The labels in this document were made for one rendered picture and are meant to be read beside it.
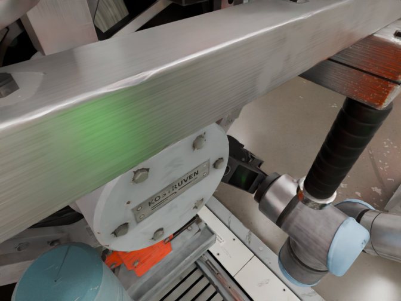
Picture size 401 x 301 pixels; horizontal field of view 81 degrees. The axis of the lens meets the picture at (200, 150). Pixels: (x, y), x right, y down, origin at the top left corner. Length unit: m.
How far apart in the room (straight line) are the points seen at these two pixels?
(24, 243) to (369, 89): 0.46
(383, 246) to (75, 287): 0.49
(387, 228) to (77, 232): 0.55
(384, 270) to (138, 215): 1.18
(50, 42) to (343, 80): 0.25
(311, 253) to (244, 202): 0.78
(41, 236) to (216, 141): 0.34
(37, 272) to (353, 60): 0.36
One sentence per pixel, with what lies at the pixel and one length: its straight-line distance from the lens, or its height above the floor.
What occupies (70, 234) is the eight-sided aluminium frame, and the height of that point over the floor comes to 0.63.
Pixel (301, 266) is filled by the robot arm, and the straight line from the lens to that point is 0.51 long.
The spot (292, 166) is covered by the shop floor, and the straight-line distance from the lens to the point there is 1.43.
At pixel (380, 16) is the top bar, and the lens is 0.21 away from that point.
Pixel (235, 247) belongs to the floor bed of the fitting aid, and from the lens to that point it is 1.02.
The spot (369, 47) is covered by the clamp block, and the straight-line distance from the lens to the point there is 0.22.
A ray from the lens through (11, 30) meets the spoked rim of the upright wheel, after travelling 0.36.
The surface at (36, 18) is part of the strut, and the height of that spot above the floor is 0.95.
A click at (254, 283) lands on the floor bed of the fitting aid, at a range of 0.98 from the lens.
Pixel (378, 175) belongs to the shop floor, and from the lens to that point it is 1.62.
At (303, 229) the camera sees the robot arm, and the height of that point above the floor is 0.65.
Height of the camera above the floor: 1.01
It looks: 45 degrees down
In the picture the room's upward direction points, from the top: straight up
